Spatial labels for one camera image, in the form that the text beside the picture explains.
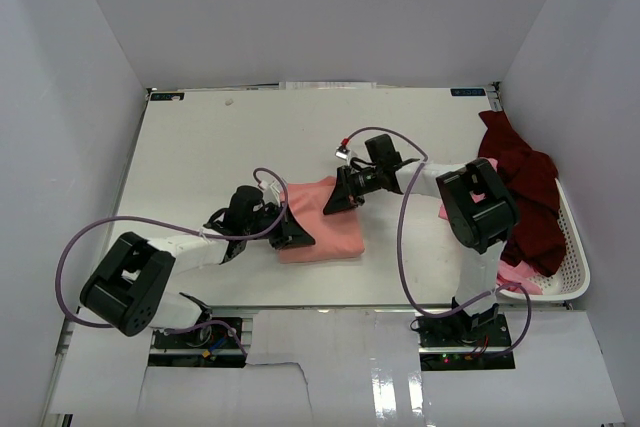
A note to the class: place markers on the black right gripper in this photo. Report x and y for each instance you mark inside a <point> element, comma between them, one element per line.
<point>345,194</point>

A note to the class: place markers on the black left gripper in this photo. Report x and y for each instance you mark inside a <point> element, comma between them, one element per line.
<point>290,233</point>

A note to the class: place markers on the salmon pink t shirt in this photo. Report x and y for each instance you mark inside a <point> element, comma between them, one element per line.
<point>337,236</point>

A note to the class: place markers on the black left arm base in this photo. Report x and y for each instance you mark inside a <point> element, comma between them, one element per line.
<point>213,346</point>

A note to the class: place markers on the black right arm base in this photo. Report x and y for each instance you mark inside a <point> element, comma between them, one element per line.
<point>444,346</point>

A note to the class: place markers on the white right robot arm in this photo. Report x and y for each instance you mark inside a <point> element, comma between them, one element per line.
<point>480,211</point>

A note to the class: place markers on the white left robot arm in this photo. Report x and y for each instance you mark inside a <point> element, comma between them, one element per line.
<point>127,289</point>

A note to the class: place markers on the white paper sheets front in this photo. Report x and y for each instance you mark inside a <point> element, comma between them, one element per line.
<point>340,368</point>

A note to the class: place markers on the blue right table label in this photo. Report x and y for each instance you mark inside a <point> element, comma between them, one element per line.
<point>468,92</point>

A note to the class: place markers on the blue table label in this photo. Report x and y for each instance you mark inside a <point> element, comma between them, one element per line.
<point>166,96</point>
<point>468,92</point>

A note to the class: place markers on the light pink t shirt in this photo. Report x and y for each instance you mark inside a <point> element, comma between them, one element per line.
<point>521,272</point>

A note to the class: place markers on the blue left table label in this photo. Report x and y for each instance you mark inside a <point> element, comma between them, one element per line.
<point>166,96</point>

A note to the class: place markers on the dark red t shirt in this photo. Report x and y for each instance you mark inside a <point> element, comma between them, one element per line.
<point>530,177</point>

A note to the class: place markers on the white perforated laundry basket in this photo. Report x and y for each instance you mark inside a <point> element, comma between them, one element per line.
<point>573,277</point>

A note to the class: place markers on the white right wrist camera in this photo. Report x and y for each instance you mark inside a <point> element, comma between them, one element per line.
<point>345,152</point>

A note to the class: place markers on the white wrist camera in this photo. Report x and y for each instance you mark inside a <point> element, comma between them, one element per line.
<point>275,192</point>
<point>345,152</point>

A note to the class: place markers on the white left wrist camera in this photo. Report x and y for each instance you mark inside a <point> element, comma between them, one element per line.
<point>275,192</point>

